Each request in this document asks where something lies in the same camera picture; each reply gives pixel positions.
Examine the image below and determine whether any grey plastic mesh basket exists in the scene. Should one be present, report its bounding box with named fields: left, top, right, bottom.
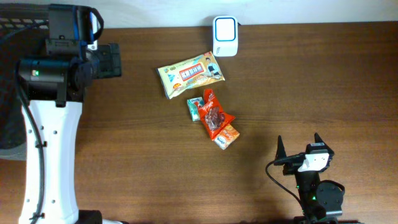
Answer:
left=1, top=3, right=49, bottom=161

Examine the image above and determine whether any red snack bag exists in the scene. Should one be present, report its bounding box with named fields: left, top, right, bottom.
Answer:
left=198, top=89, right=236, bottom=140

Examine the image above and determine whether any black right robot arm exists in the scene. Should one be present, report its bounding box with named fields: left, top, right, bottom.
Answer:
left=272, top=133, right=345, bottom=223

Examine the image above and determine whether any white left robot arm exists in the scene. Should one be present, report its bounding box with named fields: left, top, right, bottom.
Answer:
left=14, top=4, right=121, bottom=223

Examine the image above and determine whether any white barcode scanner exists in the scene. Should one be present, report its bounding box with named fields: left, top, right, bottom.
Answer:
left=212, top=16, right=239, bottom=57

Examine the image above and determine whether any teal tissue pack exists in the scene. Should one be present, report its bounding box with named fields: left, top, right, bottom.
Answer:
left=187, top=97, right=204, bottom=122

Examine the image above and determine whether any beige wet wipes pack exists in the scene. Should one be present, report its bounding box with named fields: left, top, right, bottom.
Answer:
left=156, top=51, right=225, bottom=100

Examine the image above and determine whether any orange tissue pack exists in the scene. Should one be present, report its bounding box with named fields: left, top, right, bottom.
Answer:
left=213, top=124, right=240, bottom=150

